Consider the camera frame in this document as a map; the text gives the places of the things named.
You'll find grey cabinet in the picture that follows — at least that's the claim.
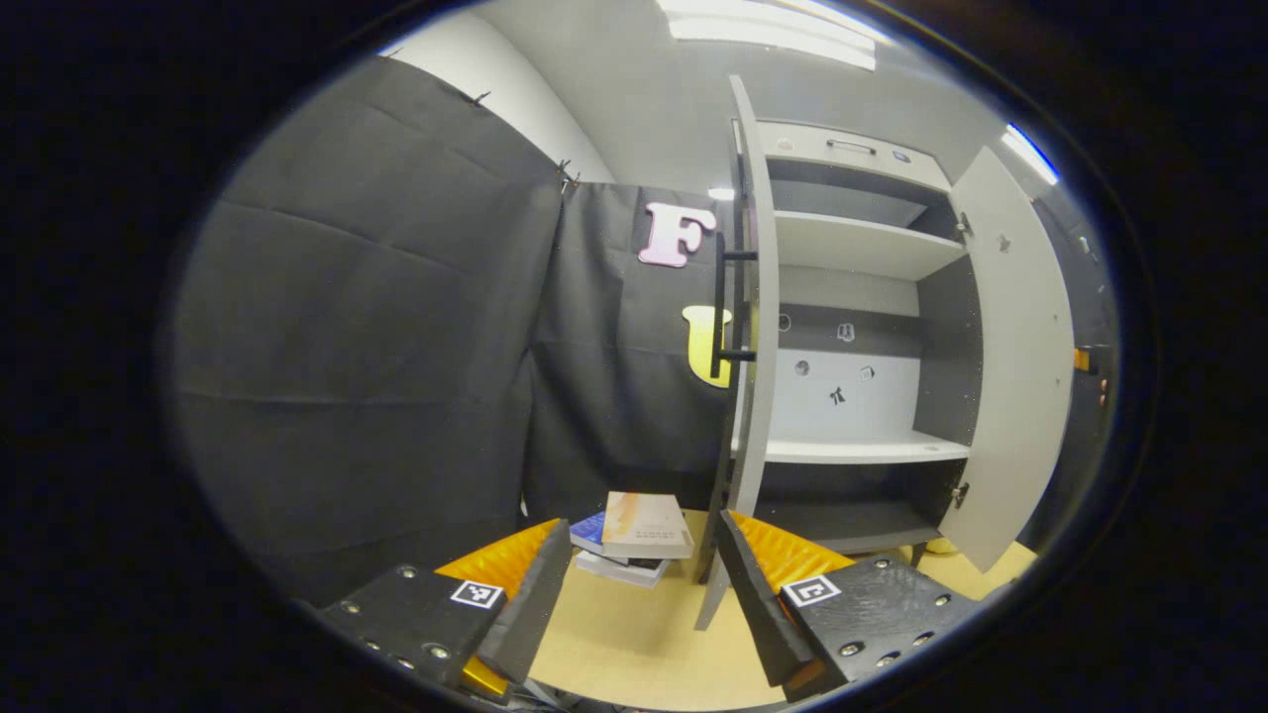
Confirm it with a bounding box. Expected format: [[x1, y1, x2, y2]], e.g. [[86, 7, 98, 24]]
[[729, 119, 983, 571]]

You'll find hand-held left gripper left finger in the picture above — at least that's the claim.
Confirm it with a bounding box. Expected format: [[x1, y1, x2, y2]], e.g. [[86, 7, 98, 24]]
[[315, 518, 575, 706]]

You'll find black door handle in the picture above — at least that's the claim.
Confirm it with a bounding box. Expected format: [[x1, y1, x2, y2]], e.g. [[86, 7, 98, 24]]
[[709, 232, 760, 383]]

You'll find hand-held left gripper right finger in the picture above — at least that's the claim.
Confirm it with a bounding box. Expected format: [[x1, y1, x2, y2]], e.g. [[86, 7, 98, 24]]
[[718, 510, 992, 704]]

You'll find grey cabinet door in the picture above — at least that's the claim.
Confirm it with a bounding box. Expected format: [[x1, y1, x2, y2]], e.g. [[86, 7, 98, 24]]
[[938, 147, 1077, 576], [693, 74, 782, 633]]

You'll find large ceiling light panel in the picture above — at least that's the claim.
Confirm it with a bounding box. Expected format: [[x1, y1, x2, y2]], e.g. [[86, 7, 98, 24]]
[[655, 0, 894, 71]]

